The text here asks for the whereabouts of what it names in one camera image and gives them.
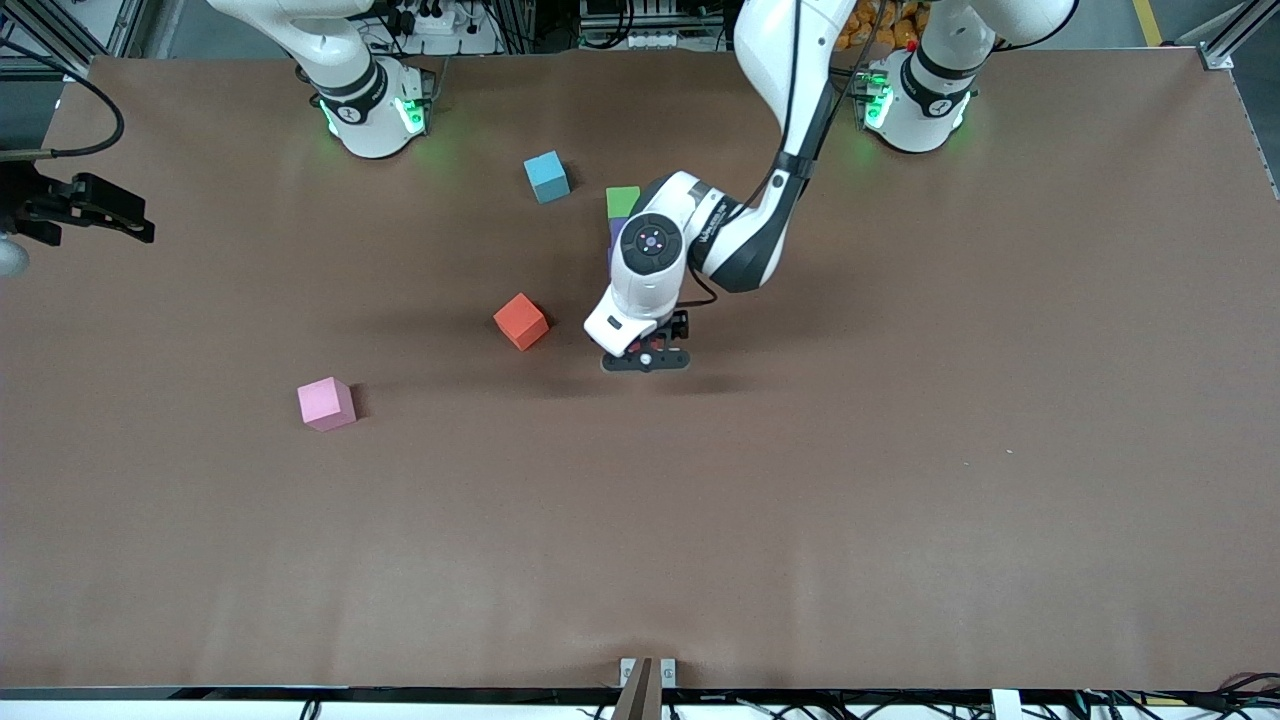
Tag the white electronics box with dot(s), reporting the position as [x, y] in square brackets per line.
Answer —
[640, 40]

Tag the brown table mat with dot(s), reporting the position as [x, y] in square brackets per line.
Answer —
[640, 550]

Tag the white power strip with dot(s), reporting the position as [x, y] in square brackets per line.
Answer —
[430, 18]

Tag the pink foam cube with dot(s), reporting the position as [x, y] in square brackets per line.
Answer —
[326, 404]

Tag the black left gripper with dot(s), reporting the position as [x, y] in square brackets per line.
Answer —
[676, 326]

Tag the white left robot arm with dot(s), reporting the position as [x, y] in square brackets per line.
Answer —
[740, 240]

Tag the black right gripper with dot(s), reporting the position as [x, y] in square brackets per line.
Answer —
[28, 203]

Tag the purple foam cube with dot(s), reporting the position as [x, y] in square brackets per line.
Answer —
[613, 229]

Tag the metal bracket with brown post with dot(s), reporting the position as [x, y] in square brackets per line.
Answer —
[640, 690]

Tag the orange netted fruit bag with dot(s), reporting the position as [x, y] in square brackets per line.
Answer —
[885, 25]

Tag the orange foam cube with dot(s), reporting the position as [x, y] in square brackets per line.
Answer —
[521, 321]

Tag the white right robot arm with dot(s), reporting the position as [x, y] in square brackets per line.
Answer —
[370, 110]

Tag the green foam cube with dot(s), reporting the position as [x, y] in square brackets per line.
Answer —
[620, 201]

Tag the aluminium frame profile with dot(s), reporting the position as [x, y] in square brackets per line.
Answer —
[1235, 35]
[60, 30]

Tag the cyan foam cube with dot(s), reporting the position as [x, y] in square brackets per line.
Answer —
[547, 177]

